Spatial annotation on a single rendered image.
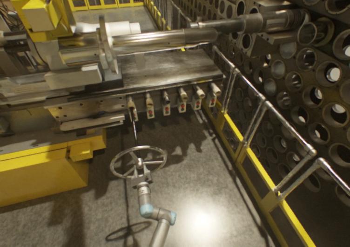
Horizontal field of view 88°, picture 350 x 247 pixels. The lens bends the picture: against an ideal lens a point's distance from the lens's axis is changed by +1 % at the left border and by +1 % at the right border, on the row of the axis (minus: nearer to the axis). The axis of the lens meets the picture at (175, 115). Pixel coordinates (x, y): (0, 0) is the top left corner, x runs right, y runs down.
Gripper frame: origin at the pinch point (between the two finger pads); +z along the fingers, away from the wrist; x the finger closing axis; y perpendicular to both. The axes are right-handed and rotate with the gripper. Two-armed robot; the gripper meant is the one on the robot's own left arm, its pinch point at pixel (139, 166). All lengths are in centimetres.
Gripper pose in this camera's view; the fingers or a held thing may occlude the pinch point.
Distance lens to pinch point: 131.8
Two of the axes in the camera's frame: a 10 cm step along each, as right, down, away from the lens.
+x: -9.4, 3.3, -0.3
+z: -2.6, -6.9, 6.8
